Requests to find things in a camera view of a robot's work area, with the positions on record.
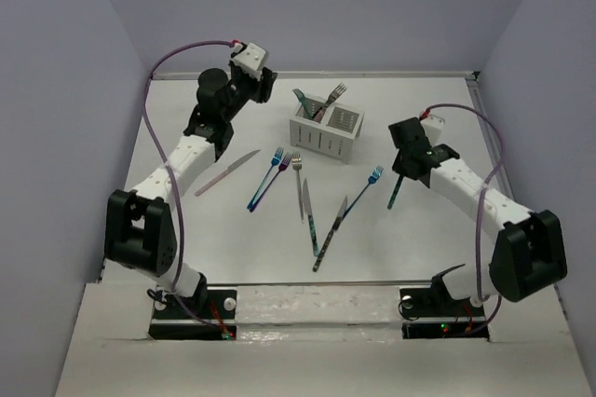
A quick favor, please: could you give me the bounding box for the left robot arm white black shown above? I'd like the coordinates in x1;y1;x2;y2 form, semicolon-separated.
104;65;278;318

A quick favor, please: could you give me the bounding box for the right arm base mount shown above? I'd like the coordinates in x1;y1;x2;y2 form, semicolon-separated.
398;287;490;340

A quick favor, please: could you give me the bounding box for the all blue fork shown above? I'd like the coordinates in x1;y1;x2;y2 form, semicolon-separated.
344;165;384;217

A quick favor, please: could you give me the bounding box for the silver knife black speckled handle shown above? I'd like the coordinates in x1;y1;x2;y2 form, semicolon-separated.
312;197;347;272

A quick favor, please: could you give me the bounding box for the plain silver fork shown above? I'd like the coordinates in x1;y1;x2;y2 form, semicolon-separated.
291;151;304;222

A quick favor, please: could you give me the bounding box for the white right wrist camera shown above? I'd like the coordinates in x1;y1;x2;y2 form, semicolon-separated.
420;114;445;146

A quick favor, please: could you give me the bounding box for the silver fork pink handle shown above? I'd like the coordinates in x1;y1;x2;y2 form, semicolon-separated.
292;89;313;120

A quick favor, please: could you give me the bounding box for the silver knife teal marbled handle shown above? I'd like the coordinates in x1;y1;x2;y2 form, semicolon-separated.
303;179;319;257

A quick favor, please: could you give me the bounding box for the blue iridescent fork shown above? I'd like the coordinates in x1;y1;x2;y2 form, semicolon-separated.
247;146;284;210

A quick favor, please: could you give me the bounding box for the silver fork black riveted handle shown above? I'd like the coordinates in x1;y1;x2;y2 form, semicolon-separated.
313;83;347;122

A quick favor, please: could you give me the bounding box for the silver knife pink handle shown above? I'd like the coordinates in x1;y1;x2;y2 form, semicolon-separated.
194;149;261;197

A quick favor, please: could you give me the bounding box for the silver fork teal marbled handle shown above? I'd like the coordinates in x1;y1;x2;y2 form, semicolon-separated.
387;174;404;210

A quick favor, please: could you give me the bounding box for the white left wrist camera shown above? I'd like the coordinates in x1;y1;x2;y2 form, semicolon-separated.
230;42;269;80

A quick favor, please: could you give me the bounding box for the white perforated utensil caddy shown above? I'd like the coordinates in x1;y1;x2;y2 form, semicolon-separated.
289;94;365;164

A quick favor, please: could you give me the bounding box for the purple iridescent fork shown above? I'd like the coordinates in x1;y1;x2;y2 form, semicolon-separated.
249;152;292;212

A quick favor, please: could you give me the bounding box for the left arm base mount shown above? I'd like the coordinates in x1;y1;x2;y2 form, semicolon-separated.
146;287;237;341

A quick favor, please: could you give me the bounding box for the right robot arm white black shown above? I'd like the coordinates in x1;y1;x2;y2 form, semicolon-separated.
388;117;568;315

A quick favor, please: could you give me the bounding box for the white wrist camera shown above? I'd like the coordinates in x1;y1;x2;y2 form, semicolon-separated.
420;114;445;146
230;42;269;80

